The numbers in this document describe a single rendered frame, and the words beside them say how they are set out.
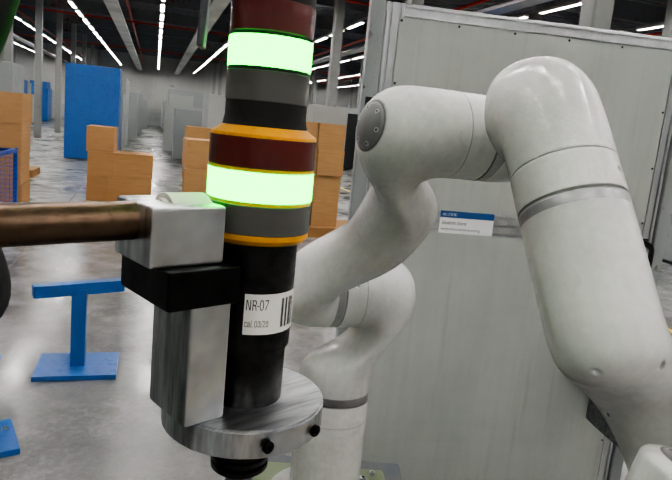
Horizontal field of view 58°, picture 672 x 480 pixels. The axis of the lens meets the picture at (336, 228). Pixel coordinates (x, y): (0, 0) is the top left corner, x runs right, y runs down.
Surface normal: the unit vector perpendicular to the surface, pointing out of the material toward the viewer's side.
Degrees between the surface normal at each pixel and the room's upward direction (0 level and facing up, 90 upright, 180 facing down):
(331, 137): 90
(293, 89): 90
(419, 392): 90
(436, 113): 65
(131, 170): 90
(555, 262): 80
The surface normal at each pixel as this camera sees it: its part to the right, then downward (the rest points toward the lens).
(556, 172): -0.53, -0.27
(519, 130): -0.84, -0.15
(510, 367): 0.13, 0.18
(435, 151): 0.25, 0.54
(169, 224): 0.67, 0.18
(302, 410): 0.10, -0.98
